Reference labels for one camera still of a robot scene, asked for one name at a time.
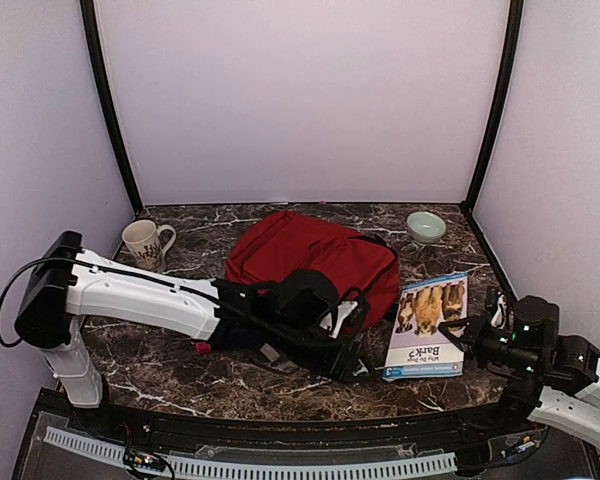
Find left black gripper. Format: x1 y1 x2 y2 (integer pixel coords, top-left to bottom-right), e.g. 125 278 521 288
270 317 378 384

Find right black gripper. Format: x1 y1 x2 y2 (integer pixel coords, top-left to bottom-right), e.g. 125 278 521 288
439 310 543 376

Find dog cover book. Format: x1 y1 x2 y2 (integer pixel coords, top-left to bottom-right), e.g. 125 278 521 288
382 273 468 382

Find red student backpack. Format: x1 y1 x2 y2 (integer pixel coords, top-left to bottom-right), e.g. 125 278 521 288
225 211 400 330

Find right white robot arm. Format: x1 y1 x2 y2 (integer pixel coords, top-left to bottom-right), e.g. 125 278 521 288
438 293 600 453

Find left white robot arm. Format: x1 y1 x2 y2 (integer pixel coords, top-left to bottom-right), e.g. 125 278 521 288
0 231 369 436

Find pale yellow highlighter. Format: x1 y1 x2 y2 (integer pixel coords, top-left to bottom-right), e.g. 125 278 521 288
260 343 280 363

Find pink black highlighter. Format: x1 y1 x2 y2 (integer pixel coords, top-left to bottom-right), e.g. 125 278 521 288
194 342 212 355

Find celadon bowl far right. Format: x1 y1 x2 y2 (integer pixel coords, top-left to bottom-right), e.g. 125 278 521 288
407 211 447 244

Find cream patterned mug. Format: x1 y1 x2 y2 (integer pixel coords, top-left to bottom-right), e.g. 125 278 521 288
122 219 177 272

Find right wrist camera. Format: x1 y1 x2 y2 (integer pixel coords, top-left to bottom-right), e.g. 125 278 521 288
485 287 510 330

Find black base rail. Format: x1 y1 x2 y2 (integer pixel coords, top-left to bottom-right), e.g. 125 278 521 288
34 388 549 451

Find white slotted cable duct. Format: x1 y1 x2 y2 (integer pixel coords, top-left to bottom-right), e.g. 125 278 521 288
43 427 457 479

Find right black frame post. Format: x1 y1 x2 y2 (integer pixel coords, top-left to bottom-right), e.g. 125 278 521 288
461 0 524 216

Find black frame post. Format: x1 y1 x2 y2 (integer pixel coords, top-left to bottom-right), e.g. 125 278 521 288
79 0 144 215
461 0 524 216

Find left black frame post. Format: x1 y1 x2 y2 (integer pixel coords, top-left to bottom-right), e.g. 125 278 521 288
79 0 144 215

